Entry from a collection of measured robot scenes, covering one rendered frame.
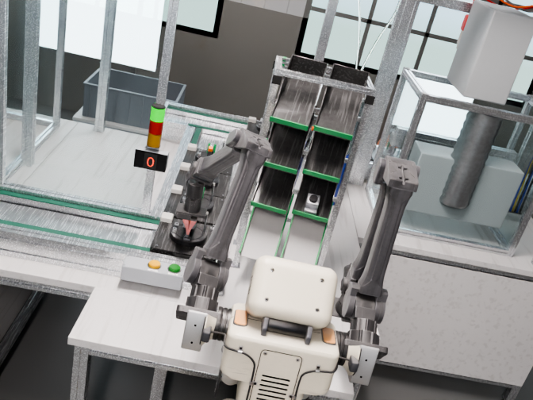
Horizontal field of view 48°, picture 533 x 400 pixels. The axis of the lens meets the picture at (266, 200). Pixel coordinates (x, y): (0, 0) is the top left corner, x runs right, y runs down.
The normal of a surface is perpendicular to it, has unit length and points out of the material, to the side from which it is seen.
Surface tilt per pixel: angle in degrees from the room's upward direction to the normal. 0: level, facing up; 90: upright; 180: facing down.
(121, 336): 0
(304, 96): 25
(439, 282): 90
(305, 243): 45
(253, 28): 90
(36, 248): 90
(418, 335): 90
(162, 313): 0
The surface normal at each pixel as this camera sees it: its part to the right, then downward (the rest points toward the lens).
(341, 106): 0.11, -0.62
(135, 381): 0.21, -0.87
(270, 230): 0.01, -0.33
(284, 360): -0.03, 0.32
